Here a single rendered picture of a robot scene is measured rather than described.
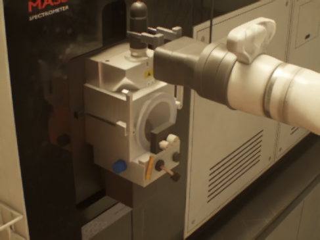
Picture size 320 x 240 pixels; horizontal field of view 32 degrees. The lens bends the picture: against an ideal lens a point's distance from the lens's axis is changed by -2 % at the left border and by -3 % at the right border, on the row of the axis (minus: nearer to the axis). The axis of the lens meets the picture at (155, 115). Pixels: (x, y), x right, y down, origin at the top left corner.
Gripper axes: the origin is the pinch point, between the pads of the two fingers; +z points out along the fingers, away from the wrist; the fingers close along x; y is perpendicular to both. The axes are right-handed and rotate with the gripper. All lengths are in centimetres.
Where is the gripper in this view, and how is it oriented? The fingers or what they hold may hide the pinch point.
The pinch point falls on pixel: (133, 29)
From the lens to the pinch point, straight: 79.5
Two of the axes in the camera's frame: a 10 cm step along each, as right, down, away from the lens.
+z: -7.8, -3.0, 5.6
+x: 6.3, -3.5, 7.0
